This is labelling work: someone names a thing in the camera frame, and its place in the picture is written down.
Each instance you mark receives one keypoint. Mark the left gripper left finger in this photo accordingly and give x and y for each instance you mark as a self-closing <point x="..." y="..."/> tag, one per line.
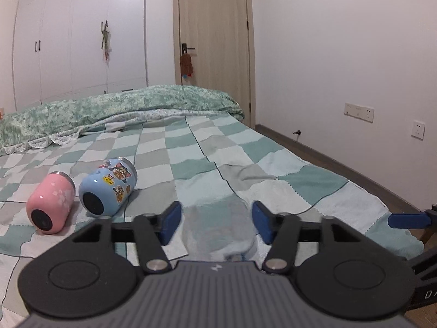
<point x="151" y="234"/>

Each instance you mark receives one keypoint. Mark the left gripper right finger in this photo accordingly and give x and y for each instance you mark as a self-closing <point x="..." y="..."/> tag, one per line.
<point x="281" y="232"/>

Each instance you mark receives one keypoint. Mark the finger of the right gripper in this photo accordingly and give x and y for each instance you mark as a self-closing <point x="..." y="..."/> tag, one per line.
<point x="409" y="221"/>

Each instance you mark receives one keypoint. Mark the blue cartoon cup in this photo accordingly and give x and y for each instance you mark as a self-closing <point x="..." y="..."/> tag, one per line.
<point x="104" y="192"/>

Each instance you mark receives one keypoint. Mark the pink cup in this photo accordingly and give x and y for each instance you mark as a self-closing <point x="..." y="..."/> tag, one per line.
<point x="50" y="203"/>

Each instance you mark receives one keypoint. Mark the green checkered blanket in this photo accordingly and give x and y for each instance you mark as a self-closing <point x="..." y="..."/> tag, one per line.
<point x="215" y="166"/>

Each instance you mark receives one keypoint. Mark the green floral duvet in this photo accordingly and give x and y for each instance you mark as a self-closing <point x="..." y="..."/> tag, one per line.
<point x="61" y="122"/>

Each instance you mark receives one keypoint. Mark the hanging ornament on wardrobe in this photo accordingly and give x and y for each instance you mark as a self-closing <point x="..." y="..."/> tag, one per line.
<point x="105" y="46"/>

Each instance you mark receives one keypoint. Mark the white wardrobe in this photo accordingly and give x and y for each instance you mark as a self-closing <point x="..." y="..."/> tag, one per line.
<point x="57" y="49"/>

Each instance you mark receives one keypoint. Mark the beige door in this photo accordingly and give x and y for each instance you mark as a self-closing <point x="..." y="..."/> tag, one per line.
<point x="221" y="31"/>

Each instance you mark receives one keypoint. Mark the white wall socket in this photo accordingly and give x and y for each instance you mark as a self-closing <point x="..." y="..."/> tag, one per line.
<point x="418" y="130"/>

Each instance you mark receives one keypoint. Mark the black wall plug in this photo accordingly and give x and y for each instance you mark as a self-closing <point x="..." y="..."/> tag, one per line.
<point x="297" y="134"/>

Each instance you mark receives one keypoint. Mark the white wall switch panel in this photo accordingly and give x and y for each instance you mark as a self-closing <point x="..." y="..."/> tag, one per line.
<point x="359" y="112"/>

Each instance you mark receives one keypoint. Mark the brown cloth on handle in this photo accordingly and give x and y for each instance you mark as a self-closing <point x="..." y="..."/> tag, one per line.
<point x="186" y="65"/>

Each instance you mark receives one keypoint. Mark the black door handle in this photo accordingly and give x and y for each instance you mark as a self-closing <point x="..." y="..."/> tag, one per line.
<point x="185" y="48"/>

